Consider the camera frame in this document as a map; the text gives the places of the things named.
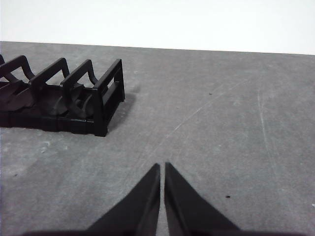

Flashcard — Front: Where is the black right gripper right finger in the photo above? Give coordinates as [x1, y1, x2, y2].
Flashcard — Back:
[163, 162, 241, 236]

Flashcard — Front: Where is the black plate rack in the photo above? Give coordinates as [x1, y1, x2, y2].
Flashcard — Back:
[0, 54, 126, 138]

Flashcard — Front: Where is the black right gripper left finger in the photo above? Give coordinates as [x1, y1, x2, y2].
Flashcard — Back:
[85, 162, 161, 236]

